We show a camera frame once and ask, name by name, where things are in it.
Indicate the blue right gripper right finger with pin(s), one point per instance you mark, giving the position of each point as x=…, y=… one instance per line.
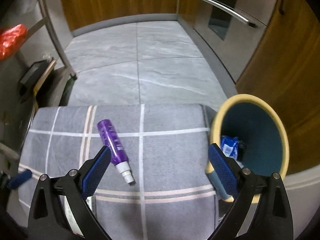
x=222, y=177

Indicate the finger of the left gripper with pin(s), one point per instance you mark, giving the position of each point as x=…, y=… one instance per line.
x=19, y=179

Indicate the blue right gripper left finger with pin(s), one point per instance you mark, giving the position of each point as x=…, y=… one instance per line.
x=93, y=170

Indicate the blue pill blister pack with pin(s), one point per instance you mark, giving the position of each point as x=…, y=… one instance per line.
x=229, y=146

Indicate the purple spray bottle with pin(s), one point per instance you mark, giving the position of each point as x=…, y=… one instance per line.
x=119, y=157

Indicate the teal and yellow trash bin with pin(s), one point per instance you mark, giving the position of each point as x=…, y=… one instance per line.
x=263, y=143

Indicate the grey checked tablecloth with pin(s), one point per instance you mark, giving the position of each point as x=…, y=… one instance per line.
x=155, y=187

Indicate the wooden tall cupboard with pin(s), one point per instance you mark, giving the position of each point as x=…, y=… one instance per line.
x=284, y=72

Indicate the metal shelf rack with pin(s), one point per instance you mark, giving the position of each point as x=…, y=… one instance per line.
x=40, y=44

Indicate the red plastic bag lower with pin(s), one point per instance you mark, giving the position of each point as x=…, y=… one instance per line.
x=11, y=40

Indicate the steel oven with handles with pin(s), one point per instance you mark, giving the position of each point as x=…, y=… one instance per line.
x=232, y=28

